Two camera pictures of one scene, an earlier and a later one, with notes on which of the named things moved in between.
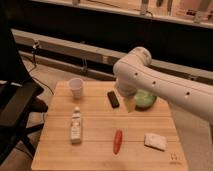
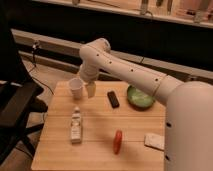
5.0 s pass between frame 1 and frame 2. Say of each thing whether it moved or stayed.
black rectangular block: stayed
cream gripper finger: moved
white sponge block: stayed
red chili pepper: stayed
